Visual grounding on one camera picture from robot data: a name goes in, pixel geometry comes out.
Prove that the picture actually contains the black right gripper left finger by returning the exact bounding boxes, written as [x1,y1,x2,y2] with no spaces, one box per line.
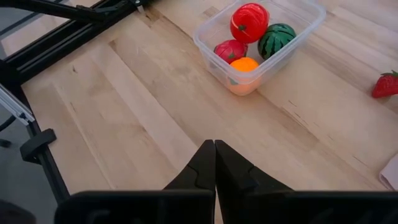
[164,139,216,192]

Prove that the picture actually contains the green striped toy watermelon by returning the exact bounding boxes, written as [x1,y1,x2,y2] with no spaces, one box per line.
[257,23,297,61]

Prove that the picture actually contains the clear plastic tupperware container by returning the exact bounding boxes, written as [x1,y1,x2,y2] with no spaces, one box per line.
[192,0,327,96]

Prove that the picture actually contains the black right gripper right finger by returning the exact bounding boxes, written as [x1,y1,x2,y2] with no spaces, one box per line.
[215,139,293,192]

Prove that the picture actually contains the orange toy fruit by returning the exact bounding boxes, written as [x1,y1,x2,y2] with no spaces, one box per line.
[228,57,261,96]

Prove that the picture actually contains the red toy strawberry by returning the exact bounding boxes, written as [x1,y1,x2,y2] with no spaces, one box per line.
[371,70,398,100]

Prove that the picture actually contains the bright red toy tomato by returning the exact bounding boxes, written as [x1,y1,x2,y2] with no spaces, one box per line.
[229,2,270,44]

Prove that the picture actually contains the beige folded cloth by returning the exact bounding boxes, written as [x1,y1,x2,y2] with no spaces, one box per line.
[378,154,398,191]

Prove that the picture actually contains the black aluminium table frame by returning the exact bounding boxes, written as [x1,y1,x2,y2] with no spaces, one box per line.
[0,0,150,205]

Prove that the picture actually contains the black frame clamp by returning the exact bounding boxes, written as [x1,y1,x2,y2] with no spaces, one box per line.
[19,128,57,165]

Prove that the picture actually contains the silver metal bracket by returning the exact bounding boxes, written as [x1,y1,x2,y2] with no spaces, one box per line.
[0,83,35,126]

